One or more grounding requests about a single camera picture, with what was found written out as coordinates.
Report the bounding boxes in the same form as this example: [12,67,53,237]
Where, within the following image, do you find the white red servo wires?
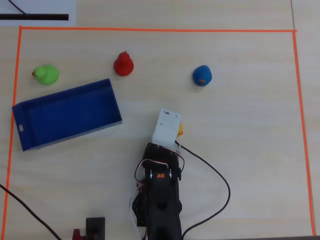
[129,147,186,240]

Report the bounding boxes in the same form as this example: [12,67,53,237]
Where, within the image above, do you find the black tape bar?
[0,13,70,22]

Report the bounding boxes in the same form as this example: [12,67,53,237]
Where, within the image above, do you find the white camera housing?
[151,108,183,148]

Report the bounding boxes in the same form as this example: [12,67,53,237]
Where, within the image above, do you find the thin black cable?
[8,0,29,17]

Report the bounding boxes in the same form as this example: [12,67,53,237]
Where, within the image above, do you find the black clamp base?
[72,216,106,240]

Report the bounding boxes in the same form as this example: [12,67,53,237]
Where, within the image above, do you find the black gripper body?
[144,142,179,161]

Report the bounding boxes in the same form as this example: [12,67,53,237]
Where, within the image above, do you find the white paper sheet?
[0,0,76,27]

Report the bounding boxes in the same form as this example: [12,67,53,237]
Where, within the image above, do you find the thick black cable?
[0,183,63,240]

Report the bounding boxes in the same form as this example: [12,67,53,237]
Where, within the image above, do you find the blue rubber duck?
[192,64,214,88]

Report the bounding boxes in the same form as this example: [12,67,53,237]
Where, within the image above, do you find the orange tape strip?
[292,30,316,238]
[0,26,24,240]
[18,25,298,34]

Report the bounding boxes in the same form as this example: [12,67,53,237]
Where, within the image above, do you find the green rubber duck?
[31,64,60,86]

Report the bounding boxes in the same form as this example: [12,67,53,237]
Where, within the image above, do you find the blue plastic box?
[11,78,124,153]

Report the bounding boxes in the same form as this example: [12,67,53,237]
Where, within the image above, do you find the red rubber duck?
[113,51,135,77]

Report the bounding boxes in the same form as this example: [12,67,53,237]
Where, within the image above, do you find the black camera cable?
[174,140,232,240]

